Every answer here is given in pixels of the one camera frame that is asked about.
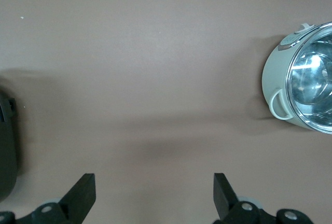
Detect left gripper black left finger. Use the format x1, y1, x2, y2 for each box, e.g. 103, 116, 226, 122
15, 173, 97, 224

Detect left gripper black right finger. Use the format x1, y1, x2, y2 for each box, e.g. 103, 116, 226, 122
214, 173, 262, 224

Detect black round appliance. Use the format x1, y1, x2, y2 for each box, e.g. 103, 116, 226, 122
0, 86, 19, 204

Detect steel pot with beige handles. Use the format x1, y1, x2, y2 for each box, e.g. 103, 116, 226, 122
260, 21, 332, 131

